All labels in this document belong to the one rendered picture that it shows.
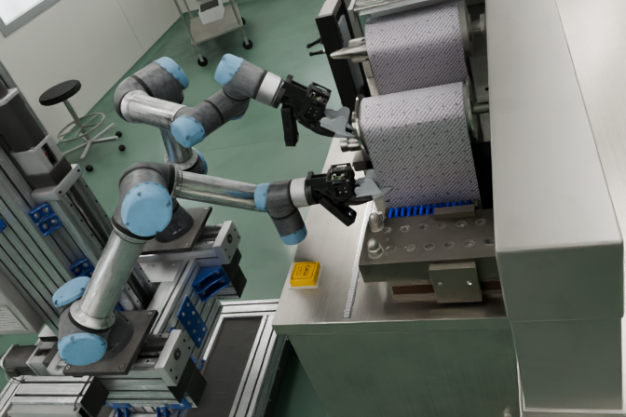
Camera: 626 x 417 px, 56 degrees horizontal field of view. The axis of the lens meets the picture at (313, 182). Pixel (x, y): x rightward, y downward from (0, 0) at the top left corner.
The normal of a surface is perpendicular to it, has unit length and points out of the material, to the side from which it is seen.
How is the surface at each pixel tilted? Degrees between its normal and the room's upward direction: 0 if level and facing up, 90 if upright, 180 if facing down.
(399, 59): 92
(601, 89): 0
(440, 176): 90
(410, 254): 0
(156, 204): 85
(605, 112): 0
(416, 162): 90
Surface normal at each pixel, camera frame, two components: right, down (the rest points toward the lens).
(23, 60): 0.93, -0.11
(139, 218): 0.40, 0.33
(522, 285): -0.21, 0.61
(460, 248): -0.30, -0.78
